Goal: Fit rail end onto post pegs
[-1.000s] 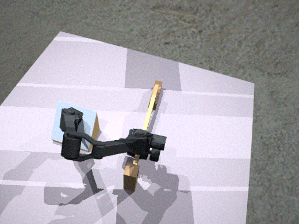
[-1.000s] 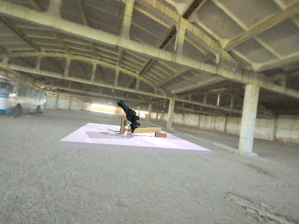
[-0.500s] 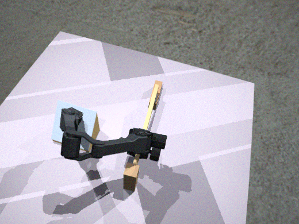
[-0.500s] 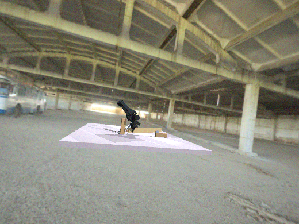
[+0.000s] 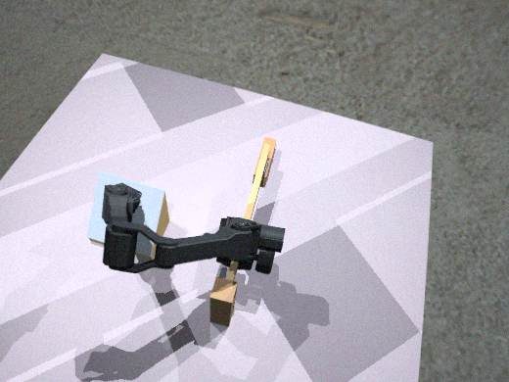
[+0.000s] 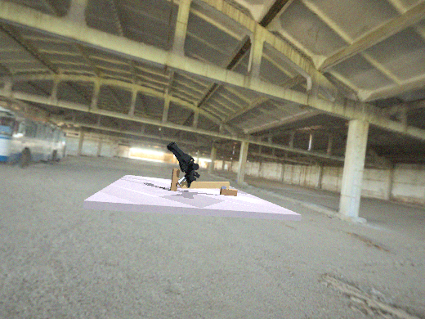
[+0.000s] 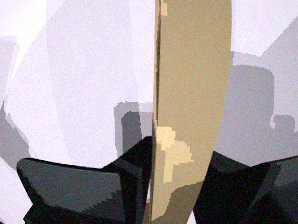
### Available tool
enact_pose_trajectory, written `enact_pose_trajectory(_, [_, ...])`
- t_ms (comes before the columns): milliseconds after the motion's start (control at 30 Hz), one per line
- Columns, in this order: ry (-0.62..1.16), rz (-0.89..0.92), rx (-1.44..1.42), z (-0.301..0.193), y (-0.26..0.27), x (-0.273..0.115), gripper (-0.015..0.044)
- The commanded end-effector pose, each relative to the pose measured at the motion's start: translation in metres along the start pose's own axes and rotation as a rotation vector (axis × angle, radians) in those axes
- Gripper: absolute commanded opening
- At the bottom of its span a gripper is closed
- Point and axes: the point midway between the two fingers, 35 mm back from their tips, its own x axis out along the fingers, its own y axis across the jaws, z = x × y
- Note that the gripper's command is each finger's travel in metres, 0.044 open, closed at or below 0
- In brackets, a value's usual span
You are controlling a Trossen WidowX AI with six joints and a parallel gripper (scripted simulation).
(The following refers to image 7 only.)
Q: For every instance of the long tan wooden rail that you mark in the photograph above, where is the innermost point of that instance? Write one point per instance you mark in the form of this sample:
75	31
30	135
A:
190	69

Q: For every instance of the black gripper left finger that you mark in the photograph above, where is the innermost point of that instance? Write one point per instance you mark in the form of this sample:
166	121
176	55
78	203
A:
117	191

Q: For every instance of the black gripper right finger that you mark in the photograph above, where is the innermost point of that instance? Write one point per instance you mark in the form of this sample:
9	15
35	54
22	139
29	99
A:
232	191

